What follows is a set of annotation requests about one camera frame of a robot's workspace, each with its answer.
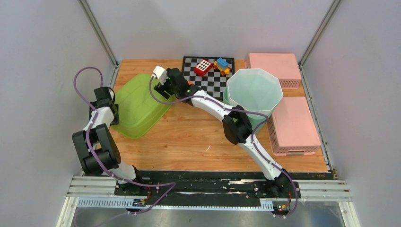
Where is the large green plastic container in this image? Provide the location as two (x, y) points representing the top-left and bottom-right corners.
(113, 73), (171, 139)

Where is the green bin with white liner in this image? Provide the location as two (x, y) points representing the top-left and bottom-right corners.
(223, 68), (284, 117)

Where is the pink perforated plastic basket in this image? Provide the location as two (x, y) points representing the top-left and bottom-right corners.
(267, 96), (321, 156)

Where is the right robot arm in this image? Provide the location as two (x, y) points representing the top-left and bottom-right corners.
(149, 66), (299, 198)

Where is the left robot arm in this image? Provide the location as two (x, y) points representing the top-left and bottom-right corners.
(72, 87), (145, 195)

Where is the red window toy brick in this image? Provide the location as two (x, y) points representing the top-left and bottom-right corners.
(194, 59), (214, 77)

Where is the black grey checkerboard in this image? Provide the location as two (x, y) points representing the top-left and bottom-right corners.
(182, 56), (235, 101)

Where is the blue yellow toy car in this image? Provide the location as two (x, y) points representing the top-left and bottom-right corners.
(213, 58), (232, 77)

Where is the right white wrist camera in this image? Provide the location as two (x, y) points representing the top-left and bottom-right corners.
(152, 65), (167, 85)

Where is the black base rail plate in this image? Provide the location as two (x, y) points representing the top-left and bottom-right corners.
(114, 170), (301, 207)

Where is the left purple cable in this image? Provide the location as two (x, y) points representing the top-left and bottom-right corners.
(73, 66), (177, 217)

